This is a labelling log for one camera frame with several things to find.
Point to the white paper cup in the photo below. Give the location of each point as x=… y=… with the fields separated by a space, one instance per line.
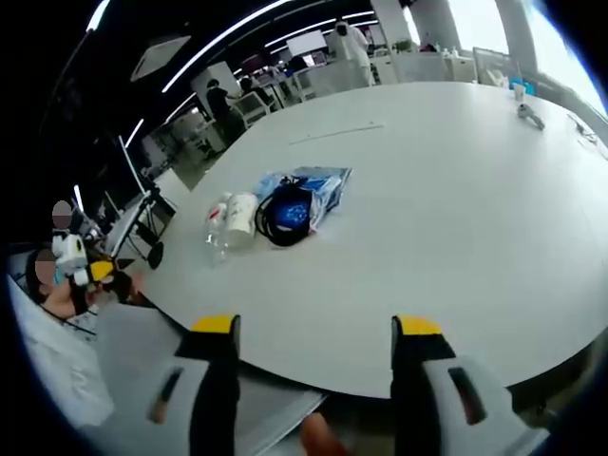
x=241 y=218

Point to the blue white plastic bag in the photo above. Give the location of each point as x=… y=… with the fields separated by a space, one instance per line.
x=328 y=190

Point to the white office chair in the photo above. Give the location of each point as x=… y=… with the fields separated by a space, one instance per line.
x=252 y=107

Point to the white table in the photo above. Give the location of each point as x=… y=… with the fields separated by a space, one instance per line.
x=427 y=228

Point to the black tripod stand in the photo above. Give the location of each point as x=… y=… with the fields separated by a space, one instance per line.
x=142 y=228

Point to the person's right hand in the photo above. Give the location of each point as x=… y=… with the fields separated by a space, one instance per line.
x=323 y=437

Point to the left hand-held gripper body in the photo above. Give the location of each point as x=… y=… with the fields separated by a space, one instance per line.
x=69 y=254

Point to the ceiling air conditioner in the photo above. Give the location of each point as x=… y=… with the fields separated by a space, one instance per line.
x=157 y=57

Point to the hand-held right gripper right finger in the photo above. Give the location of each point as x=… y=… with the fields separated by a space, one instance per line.
x=427 y=375

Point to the white display screen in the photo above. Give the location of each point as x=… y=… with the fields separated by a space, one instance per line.
x=307 y=43

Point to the clear plastic bottle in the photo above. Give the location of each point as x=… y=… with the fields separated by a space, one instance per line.
x=217 y=228

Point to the grey handheld device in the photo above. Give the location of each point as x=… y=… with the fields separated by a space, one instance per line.
x=531 y=116

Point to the person's white clothing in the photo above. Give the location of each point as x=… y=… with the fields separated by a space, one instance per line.
x=57 y=361

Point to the small white cup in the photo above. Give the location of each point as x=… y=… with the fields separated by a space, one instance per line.
x=518 y=92

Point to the dark small items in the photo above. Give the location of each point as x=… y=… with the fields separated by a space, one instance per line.
x=586 y=133

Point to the white counter cabinet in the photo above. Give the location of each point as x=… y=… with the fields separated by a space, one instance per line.
x=420 y=66

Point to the grey flat board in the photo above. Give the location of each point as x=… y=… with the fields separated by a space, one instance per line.
x=280 y=413

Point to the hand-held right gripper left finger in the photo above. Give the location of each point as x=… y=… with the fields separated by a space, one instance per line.
x=216 y=380

